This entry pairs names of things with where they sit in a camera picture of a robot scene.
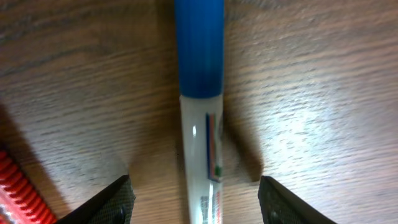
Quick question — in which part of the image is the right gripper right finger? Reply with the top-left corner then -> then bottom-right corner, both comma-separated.
258,176 -> 336,224

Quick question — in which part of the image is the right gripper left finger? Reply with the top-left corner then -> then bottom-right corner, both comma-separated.
55,175 -> 136,224

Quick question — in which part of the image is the blue white marker pen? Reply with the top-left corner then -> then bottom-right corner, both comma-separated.
175,0 -> 224,224

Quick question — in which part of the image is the orange utility knife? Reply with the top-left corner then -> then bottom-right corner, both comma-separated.
1,150 -> 57,224

